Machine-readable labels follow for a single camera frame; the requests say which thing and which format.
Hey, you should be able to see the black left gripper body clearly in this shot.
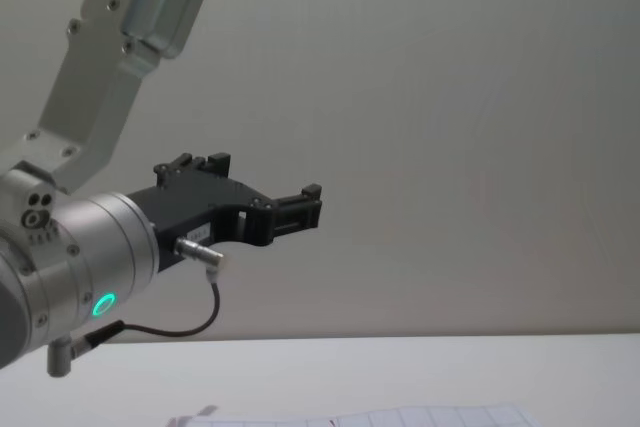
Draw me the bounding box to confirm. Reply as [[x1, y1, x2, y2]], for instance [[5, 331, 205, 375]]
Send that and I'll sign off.
[[127, 174, 262, 276]]

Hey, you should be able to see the white table cloth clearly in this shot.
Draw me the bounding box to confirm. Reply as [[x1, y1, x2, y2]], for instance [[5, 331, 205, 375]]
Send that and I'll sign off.
[[0, 330, 640, 427]]

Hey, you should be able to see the thin dark gripper cable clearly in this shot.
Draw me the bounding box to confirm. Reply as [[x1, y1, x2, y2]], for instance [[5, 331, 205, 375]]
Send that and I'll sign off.
[[84, 235, 237, 348]]

